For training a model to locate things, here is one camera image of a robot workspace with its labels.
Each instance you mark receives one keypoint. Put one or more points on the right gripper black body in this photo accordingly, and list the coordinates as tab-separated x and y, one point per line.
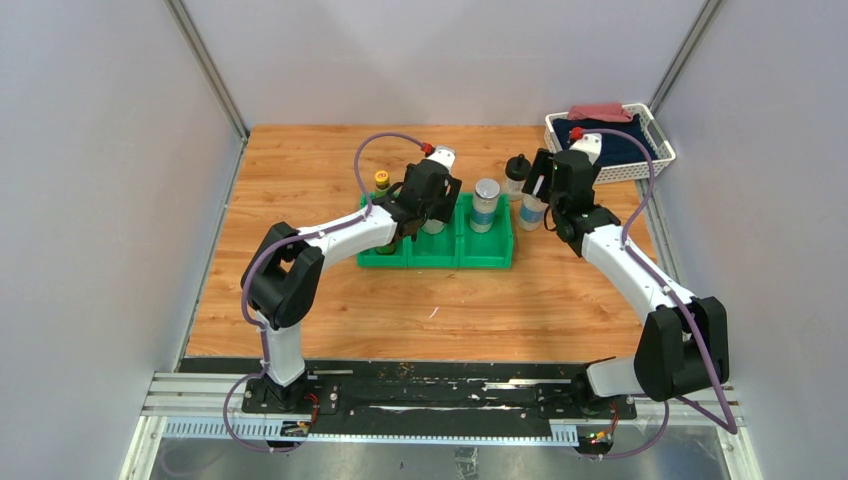
553	201

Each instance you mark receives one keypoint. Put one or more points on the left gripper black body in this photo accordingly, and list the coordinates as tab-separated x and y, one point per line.
434	209

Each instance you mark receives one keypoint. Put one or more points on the black-spout seasoning jar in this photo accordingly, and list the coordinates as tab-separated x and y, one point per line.
516	171
433	226

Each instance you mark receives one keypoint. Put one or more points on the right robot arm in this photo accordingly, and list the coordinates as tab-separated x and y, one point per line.
683	346

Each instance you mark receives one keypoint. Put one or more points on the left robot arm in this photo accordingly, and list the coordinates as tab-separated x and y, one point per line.
280	283

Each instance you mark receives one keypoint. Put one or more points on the silver-lid jar in bin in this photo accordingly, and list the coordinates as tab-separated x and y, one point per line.
484	204

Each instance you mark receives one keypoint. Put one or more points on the white perforated plastic basket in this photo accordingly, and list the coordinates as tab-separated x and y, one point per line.
634	171

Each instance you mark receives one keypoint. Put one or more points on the green three-compartment plastic bin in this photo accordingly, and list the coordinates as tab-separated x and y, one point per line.
456	247

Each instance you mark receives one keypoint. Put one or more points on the dark blue folded cloth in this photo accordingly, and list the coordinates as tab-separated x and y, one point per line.
615	150

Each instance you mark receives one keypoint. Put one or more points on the pink folded cloth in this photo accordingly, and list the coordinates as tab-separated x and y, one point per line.
604	112

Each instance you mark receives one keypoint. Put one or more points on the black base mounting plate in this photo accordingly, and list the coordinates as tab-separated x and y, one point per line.
425	402

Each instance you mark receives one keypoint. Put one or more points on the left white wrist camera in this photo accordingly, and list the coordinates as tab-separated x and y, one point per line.
442	155

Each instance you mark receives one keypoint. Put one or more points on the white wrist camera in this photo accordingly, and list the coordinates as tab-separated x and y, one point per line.
442	155
589	143

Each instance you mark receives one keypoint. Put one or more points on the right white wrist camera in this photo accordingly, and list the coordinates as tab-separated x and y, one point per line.
589	143

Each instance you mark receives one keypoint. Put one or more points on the aluminium rail frame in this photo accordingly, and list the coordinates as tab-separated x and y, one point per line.
178	437

